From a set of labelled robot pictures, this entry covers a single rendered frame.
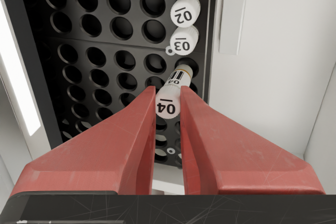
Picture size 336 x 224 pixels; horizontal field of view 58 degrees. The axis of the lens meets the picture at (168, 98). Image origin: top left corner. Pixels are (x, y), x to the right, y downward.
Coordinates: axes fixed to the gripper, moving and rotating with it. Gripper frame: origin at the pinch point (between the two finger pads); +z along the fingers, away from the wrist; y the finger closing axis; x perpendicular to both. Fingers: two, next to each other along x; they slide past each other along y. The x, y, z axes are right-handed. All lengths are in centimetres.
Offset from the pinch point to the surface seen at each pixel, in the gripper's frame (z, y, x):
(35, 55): 4.6, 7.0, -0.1
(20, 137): 1.6, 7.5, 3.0
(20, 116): 2.4, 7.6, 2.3
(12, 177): 0.3, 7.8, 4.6
